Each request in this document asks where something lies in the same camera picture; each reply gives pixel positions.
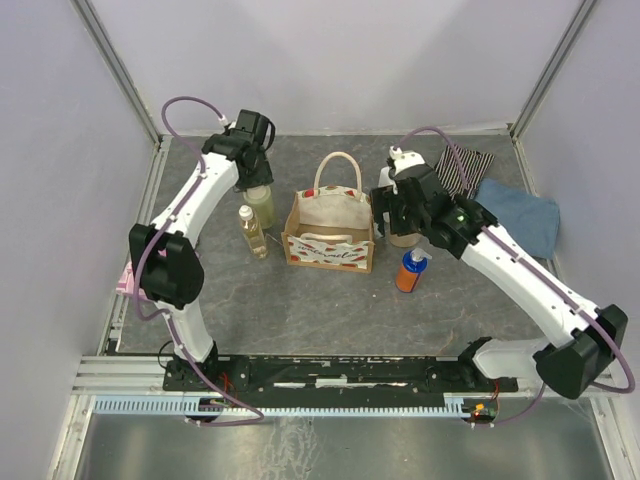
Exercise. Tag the aluminium frame post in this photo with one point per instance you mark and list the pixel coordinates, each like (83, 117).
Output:
(98, 32)
(553, 66)

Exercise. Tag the watermelon print canvas bag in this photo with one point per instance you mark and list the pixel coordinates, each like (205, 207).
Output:
(331, 226)

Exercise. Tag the clear yellow liquid bottle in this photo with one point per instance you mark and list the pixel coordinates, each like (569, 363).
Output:
(252, 231)

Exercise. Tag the pink printed cloth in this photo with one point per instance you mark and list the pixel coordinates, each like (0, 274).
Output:
(126, 282)

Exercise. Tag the blue towel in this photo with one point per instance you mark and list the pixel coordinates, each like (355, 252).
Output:
(532, 221)

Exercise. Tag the left aluminium frame post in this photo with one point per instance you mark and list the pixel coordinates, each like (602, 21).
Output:
(98, 32)

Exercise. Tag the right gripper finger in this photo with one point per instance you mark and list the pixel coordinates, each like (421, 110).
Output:
(383, 199)
(381, 224)

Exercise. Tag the right aluminium frame post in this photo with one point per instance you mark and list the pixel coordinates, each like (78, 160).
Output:
(553, 66)

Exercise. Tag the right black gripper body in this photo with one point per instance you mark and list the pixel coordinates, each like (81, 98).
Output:
(407, 220)

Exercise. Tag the light blue cable duct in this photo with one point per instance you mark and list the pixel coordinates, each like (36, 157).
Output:
(198, 406)

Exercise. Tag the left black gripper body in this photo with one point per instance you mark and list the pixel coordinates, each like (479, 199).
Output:
(262, 175)

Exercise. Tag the aluminium front rail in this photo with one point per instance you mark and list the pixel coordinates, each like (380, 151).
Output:
(157, 374)

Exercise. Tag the green bottle cream cap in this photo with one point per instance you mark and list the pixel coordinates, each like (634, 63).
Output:
(261, 201)

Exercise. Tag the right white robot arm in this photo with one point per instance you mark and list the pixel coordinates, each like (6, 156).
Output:
(580, 339)

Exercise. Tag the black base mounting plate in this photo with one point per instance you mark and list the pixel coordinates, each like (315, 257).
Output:
(351, 380)

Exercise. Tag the striped cloth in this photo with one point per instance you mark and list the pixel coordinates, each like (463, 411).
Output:
(464, 177)

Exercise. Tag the beige pump bottle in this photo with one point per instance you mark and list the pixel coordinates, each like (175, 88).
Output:
(404, 241)

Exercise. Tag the orange bottle blue pump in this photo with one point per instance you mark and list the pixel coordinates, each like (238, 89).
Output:
(414, 264)

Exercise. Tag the white bottle black cap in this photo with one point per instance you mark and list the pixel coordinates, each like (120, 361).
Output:
(386, 178)

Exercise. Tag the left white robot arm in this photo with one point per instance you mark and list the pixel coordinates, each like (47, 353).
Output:
(167, 273)

